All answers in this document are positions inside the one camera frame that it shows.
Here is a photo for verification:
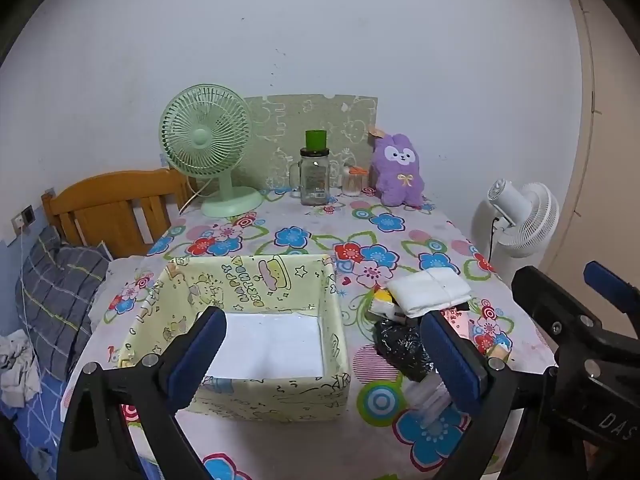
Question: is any cotton swab container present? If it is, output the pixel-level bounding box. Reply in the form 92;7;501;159
341;166;369;196

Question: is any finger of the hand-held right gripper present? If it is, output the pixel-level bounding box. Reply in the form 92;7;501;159
511;265;608;356
583;261;640;342

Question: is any white fan black cable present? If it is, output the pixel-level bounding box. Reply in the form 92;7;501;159
487;216;502;267

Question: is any white charging cable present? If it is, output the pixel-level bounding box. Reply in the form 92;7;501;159
19;220;38;356

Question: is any wooden headboard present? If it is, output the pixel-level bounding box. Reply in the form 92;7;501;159
41;169;198;258

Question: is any green fan white cable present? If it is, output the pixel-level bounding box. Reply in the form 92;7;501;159
179;179;211;217

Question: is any green patterned board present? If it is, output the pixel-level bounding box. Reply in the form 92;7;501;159
244;92;380;193

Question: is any wall socket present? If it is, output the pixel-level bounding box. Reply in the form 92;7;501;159
12;205;36;233

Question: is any purple plush toy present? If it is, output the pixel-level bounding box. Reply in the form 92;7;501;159
369;127;426;208

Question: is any yellow cartoon fabric storage box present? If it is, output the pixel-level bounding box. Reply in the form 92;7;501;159
117;254;351;418

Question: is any white folded cloth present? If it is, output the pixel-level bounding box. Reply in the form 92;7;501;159
387;266;473;318

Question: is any blue bed sheet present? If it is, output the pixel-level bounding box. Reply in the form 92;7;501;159
0;360;76;480

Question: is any yellow tissue pack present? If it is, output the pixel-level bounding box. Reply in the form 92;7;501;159
372;287;402;320

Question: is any grey plaid pillow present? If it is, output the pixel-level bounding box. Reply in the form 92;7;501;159
15;225;111;381

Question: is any green desk fan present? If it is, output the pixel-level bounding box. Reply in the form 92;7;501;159
160;84;264;218

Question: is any beige door frame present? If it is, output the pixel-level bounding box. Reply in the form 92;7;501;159
562;0;640;283

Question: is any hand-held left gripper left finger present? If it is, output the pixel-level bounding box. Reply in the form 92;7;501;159
56;306;228;480

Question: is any clear plastic packet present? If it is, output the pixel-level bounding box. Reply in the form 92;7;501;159
402;372;468;428

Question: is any pink wet wipes pack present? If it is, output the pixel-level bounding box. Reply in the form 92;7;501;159
442;307;483;343

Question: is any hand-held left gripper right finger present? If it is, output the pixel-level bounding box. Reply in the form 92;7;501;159
419;310;522;480

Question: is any white standing fan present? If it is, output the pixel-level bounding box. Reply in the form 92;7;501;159
472;178;560;286

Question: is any glass jar mug green lid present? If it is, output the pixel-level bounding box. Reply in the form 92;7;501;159
289;130;333;206

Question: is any black plastic bag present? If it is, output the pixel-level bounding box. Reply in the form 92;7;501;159
374;316;436;382

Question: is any grey crumpled cloth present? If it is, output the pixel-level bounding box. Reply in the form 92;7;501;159
0;330;42;408

